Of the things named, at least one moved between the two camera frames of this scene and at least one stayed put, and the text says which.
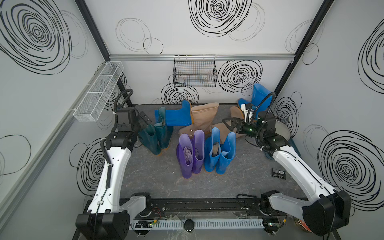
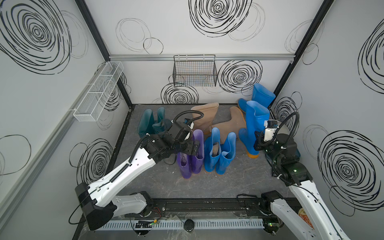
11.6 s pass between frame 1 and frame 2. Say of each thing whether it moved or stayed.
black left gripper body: moved
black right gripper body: moved
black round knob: stayed
